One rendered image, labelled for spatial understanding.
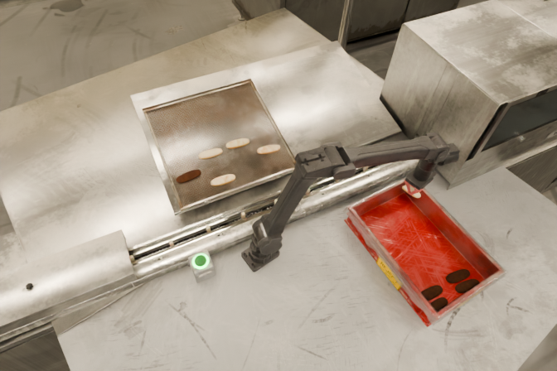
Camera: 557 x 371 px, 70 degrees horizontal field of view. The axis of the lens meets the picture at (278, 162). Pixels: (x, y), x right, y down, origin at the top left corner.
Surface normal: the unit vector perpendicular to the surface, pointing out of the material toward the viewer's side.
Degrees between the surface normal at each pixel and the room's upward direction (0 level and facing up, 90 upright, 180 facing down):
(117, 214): 0
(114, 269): 0
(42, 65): 0
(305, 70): 10
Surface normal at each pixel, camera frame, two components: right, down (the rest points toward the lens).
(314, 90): 0.11, -0.50
